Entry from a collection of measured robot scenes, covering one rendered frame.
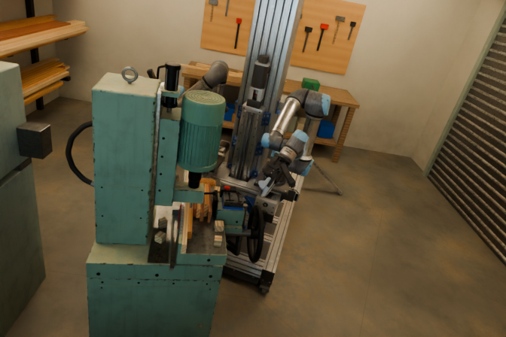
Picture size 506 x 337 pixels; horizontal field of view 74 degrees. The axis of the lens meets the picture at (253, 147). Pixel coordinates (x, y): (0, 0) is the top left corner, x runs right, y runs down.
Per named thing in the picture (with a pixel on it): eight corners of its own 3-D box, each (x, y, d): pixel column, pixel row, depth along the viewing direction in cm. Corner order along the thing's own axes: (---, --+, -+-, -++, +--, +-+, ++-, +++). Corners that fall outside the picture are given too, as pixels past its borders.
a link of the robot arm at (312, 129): (288, 165, 221) (309, 86, 197) (310, 173, 217) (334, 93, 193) (284, 173, 211) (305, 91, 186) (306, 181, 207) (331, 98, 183)
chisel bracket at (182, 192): (202, 206, 155) (204, 191, 152) (171, 204, 153) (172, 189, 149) (202, 197, 162) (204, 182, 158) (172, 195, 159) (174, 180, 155)
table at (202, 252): (246, 266, 147) (248, 256, 144) (175, 264, 141) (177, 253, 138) (234, 188, 200) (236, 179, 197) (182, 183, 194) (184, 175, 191)
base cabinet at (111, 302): (202, 372, 184) (221, 282, 153) (90, 376, 172) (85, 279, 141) (202, 302, 224) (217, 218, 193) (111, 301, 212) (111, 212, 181)
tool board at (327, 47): (345, 75, 457) (367, 5, 417) (199, 47, 441) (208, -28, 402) (344, 74, 461) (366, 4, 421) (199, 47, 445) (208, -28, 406)
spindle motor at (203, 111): (217, 175, 142) (228, 107, 129) (175, 171, 139) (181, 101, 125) (215, 155, 158) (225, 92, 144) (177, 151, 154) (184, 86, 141)
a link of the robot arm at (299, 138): (309, 141, 164) (309, 134, 156) (297, 159, 161) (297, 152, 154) (295, 133, 166) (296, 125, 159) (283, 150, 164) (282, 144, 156)
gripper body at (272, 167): (262, 175, 160) (276, 156, 162) (277, 185, 157) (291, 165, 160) (260, 170, 153) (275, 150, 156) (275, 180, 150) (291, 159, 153)
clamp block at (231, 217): (242, 226, 166) (245, 211, 162) (214, 225, 163) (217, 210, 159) (239, 207, 179) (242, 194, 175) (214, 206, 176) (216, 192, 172)
